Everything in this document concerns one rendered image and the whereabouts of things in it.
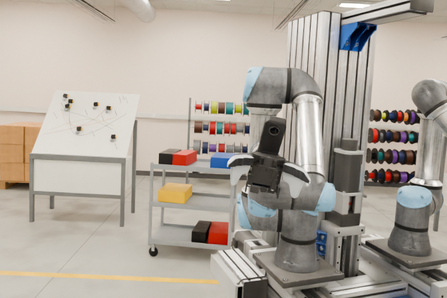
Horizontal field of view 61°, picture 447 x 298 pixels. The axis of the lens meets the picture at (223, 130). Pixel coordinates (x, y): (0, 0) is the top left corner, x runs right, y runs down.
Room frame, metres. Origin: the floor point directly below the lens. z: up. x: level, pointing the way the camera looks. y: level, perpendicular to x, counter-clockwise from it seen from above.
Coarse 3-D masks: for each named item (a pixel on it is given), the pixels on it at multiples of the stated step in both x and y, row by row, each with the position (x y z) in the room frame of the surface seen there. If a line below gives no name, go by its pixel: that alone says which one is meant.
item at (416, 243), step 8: (392, 232) 1.41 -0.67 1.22; (400, 232) 1.37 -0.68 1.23; (408, 232) 1.35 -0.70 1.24; (416, 232) 1.34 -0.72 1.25; (424, 232) 1.35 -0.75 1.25; (392, 240) 1.39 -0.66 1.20; (400, 240) 1.36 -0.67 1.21; (408, 240) 1.35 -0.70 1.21; (416, 240) 1.34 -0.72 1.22; (424, 240) 1.34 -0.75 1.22; (392, 248) 1.38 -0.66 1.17; (400, 248) 1.35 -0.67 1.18; (408, 248) 1.34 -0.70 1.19; (416, 248) 1.33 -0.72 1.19; (424, 248) 1.33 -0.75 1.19; (416, 256) 1.33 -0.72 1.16; (424, 256) 1.33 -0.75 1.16
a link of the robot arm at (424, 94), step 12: (420, 84) 1.42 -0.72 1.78; (432, 84) 1.39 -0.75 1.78; (420, 96) 1.38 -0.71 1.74; (432, 96) 1.35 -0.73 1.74; (444, 96) 1.35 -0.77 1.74; (420, 108) 1.39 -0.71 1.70; (432, 108) 1.34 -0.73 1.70; (444, 108) 1.33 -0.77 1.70; (432, 120) 1.38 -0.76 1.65; (444, 120) 1.32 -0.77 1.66; (444, 132) 1.33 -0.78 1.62
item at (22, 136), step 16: (0, 128) 6.03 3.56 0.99; (16, 128) 6.03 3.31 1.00; (32, 128) 6.04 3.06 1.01; (0, 144) 6.01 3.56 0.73; (16, 144) 6.02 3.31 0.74; (32, 144) 6.04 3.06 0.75; (0, 160) 6.01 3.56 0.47; (16, 160) 6.02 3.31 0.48; (0, 176) 6.03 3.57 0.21; (16, 176) 6.03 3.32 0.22
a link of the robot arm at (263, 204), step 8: (280, 184) 0.95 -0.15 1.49; (288, 184) 0.95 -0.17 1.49; (248, 192) 0.97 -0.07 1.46; (264, 192) 0.94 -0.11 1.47; (280, 192) 0.94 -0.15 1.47; (288, 192) 0.94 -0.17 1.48; (248, 200) 0.97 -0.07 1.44; (256, 200) 0.94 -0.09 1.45; (264, 200) 0.94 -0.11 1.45; (272, 200) 0.94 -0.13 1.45; (280, 200) 0.93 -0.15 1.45; (288, 200) 0.93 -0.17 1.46; (248, 208) 0.97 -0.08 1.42; (256, 208) 0.94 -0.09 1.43; (264, 208) 0.94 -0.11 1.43; (272, 208) 0.95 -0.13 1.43; (280, 208) 0.95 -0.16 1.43; (288, 208) 0.95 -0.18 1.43; (264, 216) 0.94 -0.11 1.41
